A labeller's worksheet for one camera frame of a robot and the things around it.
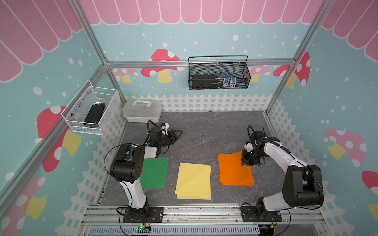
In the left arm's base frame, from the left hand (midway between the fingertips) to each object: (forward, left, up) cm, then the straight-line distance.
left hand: (182, 135), depth 94 cm
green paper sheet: (-20, +17, -12) cm, 29 cm away
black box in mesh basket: (+23, -13, +25) cm, 36 cm away
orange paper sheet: (-10, -34, -12) cm, 37 cm away
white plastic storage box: (+22, +30, +1) cm, 37 cm away
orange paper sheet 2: (-21, -34, -11) cm, 41 cm away
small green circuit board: (-49, +17, -12) cm, 53 cm away
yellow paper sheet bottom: (-26, -8, -10) cm, 29 cm away
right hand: (-16, -36, -4) cm, 40 cm away
